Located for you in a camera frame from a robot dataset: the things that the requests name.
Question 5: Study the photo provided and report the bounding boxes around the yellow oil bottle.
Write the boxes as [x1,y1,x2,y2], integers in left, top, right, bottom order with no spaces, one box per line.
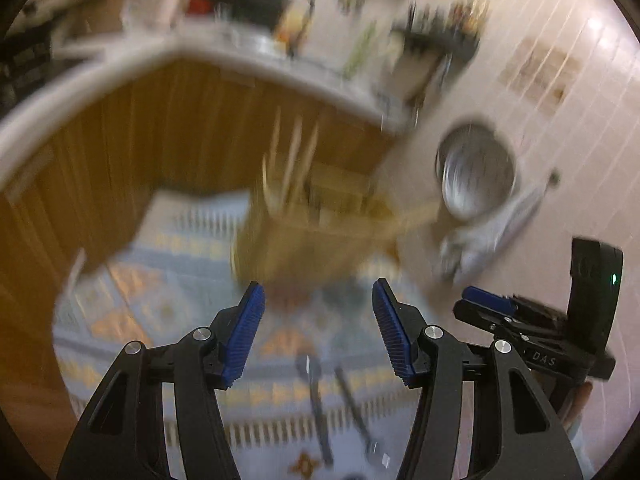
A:
[277,0,316,56]

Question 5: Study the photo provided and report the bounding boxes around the black wall rack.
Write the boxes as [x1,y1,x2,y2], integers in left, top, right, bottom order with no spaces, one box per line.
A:
[392,5,483,68]

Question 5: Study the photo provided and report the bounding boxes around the blue patterned tablecloth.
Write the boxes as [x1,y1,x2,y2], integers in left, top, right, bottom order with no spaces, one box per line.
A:
[50,190,481,480]

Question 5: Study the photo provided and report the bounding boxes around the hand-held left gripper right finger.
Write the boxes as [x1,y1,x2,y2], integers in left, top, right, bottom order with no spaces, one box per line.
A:
[372,277,586,480]

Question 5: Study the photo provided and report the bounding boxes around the wooden chopstick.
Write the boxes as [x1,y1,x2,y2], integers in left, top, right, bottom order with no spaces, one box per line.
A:
[286,115,305,203]
[299,125,322,198]

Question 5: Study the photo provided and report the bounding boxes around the black gas stove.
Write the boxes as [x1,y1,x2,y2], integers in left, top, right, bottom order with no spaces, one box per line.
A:
[0,25,66,111]

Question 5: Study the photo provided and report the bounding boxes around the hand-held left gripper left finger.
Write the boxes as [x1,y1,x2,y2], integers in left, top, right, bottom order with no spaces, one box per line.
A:
[55,281,267,480]

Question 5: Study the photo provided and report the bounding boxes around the grey towel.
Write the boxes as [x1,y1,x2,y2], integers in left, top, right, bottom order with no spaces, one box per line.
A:
[435,180,548,283]

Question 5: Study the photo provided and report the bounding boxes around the wooden chair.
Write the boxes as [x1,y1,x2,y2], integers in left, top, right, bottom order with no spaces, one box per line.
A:
[232,160,438,293]

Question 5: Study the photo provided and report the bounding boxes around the metal steamer tray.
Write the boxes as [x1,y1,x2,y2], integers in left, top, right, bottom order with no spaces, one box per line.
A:
[435,120,518,221]

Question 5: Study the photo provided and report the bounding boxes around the wooden base cabinets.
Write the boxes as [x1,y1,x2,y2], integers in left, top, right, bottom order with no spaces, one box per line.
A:
[0,55,401,311]

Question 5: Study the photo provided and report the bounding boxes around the green loofah scrubber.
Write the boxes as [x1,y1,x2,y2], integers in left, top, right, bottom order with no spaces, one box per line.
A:
[345,22,378,78]

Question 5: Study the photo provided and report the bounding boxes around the white kitchen countertop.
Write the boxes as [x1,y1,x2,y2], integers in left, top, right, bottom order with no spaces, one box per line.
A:
[0,25,401,191]

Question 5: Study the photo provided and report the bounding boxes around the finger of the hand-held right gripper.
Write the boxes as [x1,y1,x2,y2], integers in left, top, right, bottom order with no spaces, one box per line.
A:
[462,286,518,313]
[452,299,506,333]

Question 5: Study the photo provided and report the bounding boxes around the grey utensil with oval hole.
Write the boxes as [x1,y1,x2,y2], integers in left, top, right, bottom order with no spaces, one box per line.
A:
[295,355,335,466]

